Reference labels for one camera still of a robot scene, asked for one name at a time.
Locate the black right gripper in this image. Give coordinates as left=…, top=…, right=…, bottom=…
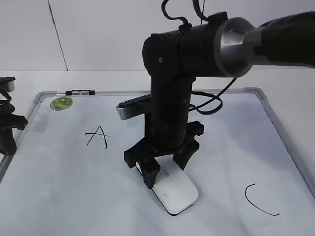
left=124, top=103, right=204, bottom=189

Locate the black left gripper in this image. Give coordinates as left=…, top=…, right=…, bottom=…
left=0, top=109, right=28, bottom=155

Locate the white board eraser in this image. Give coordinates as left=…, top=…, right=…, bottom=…
left=150, top=155, right=199, bottom=215

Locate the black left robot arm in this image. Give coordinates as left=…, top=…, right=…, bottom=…
left=0, top=77, right=28, bottom=155

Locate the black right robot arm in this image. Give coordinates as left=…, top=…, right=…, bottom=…
left=119, top=11, right=315, bottom=188

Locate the green round magnet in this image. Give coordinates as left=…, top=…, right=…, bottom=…
left=50, top=96, right=74, bottom=111

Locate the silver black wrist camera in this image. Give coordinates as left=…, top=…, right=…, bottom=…
left=116, top=94, right=151, bottom=120

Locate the white board with grey frame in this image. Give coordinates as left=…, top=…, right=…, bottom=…
left=0, top=92, right=315, bottom=236

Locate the black cable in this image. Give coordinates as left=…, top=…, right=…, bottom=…
left=161, top=0, right=238, bottom=116

